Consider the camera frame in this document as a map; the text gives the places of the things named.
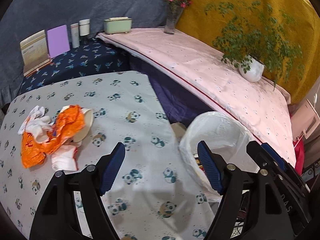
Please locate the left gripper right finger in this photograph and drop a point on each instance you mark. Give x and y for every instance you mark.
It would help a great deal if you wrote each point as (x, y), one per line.
(210, 166)

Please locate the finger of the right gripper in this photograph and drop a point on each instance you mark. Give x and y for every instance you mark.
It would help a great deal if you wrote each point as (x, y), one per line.
(277, 158)

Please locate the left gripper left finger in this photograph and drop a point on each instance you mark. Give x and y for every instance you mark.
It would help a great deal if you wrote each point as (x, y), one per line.
(112, 167)

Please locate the white red-trimmed cloth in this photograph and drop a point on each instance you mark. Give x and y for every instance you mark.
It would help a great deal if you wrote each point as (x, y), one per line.
(64, 158)

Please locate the orange wrapper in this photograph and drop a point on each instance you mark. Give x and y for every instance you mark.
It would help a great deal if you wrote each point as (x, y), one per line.
(68, 123)

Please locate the white printed paper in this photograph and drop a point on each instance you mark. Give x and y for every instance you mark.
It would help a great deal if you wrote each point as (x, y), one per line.
(38, 124)

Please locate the white lined trash bin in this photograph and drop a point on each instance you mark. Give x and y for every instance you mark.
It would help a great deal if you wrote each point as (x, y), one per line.
(224, 136)

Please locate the pink white appliance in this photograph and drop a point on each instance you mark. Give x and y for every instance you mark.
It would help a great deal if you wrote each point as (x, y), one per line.
(305, 115)

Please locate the dark purple cloth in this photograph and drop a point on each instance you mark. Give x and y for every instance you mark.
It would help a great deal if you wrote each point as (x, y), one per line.
(179, 104)

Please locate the navy leaf print cloth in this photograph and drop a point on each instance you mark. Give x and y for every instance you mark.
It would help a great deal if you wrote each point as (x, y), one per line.
(96, 57)

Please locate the pink patterned table cloth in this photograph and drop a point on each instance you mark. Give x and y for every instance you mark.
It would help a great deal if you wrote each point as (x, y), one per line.
(260, 106)

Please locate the green plant in white pot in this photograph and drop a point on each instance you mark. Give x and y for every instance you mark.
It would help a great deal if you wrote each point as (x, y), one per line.
(255, 32)

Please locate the mint green tissue box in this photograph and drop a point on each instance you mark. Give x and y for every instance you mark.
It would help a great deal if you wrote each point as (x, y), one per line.
(117, 25)

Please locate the white tube bottle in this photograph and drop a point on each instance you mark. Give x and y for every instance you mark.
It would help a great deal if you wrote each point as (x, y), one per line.
(75, 35)

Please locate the white jar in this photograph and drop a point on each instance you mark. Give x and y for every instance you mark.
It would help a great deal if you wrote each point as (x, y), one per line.
(84, 27)

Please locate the glass vase with pink flowers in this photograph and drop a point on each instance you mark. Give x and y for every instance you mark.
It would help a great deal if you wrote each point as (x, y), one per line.
(174, 10)

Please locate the blue grey sofa cover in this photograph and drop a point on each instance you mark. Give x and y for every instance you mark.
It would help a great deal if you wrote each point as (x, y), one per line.
(23, 18)

